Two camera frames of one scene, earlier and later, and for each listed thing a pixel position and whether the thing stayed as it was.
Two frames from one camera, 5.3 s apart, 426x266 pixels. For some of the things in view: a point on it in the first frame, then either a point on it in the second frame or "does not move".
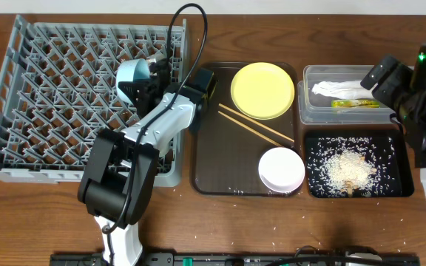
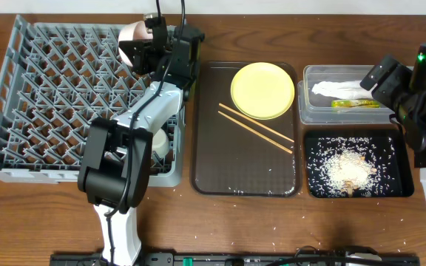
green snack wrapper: [355, 103] does not move
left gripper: [139, 94] → [135, 55]
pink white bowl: [281, 170] → [134, 31]
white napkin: [348, 89] does not move
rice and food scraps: [353, 167] does not move
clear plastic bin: [333, 94] does not move
